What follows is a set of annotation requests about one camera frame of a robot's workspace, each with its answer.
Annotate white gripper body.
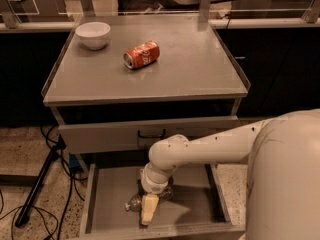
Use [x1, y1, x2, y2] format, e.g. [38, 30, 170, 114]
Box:
[140, 169, 168, 194]

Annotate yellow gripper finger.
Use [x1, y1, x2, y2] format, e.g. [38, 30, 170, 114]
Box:
[141, 194, 159, 226]

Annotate clear plastic water bottle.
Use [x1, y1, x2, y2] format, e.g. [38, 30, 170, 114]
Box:
[125, 185, 173, 212]

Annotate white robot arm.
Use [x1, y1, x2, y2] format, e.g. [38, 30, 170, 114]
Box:
[141, 109, 320, 240]

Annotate grey open middle drawer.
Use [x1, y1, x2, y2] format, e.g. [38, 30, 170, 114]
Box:
[80, 165, 245, 240]

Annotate grey top drawer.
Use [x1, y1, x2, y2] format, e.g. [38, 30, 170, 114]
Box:
[59, 116, 239, 154]

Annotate grey drawer cabinet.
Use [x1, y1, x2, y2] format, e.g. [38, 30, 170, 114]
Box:
[41, 14, 251, 172]

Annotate black tripod leg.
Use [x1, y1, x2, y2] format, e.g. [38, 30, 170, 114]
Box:
[15, 143, 65, 228]

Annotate orange soda can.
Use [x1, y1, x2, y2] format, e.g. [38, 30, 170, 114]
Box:
[123, 41, 160, 70]

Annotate white ceramic bowl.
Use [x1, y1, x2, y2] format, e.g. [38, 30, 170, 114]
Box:
[75, 22, 111, 50]

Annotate clear acrylic barrier panel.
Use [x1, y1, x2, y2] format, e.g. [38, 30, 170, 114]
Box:
[1, 0, 319, 28]

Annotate black drawer handle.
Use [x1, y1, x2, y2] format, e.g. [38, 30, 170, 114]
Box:
[137, 129, 166, 139]

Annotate black floor cables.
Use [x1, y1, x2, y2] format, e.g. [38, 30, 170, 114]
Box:
[0, 125, 88, 240]

